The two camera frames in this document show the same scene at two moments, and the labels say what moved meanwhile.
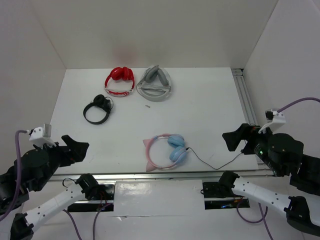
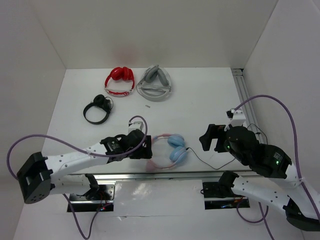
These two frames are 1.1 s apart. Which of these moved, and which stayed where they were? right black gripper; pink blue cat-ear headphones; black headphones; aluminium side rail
Moved: right black gripper
Stayed: pink blue cat-ear headphones; aluminium side rail; black headphones
